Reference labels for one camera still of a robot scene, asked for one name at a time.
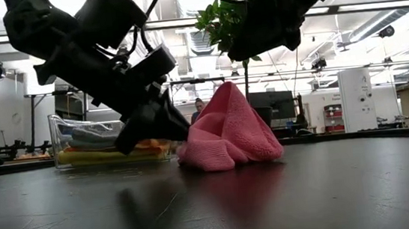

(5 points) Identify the black background stand pole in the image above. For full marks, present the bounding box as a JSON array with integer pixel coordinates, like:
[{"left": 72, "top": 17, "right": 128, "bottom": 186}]
[{"left": 23, "top": 93, "right": 43, "bottom": 148}]

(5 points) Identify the light grey microfiber towel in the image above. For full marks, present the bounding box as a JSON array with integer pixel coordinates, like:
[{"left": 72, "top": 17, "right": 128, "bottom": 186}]
[{"left": 58, "top": 122, "right": 126, "bottom": 154}]

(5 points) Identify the pink microfiber towel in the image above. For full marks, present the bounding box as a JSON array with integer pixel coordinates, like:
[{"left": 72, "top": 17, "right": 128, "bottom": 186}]
[{"left": 169, "top": 76, "right": 286, "bottom": 177}]

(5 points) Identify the yellow microfiber towel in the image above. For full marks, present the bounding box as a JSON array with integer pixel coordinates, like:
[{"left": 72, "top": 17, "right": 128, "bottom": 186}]
[{"left": 56, "top": 140, "right": 172, "bottom": 170}]

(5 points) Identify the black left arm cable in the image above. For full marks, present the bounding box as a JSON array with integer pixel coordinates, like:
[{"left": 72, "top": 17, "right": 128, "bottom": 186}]
[{"left": 90, "top": 0, "right": 170, "bottom": 64}]

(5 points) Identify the orange microfiber towel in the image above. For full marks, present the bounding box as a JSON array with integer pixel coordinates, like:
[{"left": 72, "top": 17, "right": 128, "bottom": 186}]
[{"left": 62, "top": 135, "right": 174, "bottom": 162}]

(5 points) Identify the black overhead crossbar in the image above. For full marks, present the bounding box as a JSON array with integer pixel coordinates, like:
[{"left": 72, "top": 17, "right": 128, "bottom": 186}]
[{"left": 0, "top": 0, "right": 409, "bottom": 48}]

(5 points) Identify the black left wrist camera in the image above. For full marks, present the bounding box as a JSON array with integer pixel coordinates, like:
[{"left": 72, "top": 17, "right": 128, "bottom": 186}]
[{"left": 122, "top": 44, "right": 179, "bottom": 88}]

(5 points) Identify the person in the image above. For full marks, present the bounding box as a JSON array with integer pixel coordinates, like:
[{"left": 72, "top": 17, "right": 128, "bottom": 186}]
[{"left": 187, "top": 97, "right": 208, "bottom": 125}]

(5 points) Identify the green potted plant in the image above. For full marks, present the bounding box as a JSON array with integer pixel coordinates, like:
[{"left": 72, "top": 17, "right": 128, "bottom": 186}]
[{"left": 191, "top": 0, "right": 275, "bottom": 134}]

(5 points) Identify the white cylindrical column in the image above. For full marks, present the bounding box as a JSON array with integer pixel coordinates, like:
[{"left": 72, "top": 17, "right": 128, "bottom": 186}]
[{"left": 336, "top": 66, "right": 378, "bottom": 134}]

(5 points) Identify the black computer monitor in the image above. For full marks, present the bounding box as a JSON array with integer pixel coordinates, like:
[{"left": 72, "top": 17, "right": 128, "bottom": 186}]
[{"left": 249, "top": 88, "right": 297, "bottom": 123}]

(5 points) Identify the clear plastic bin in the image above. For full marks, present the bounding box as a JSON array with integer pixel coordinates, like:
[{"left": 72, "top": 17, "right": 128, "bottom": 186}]
[{"left": 46, "top": 102, "right": 178, "bottom": 171}]

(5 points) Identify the red white storage shelf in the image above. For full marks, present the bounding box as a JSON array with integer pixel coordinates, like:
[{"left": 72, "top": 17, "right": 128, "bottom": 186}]
[{"left": 322, "top": 103, "right": 346, "bottom": 134}]

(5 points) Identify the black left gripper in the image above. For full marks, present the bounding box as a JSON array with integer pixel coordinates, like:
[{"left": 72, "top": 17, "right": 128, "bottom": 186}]
[{"left": 31, "top": 29, "right": 193, "bottom": 164}]

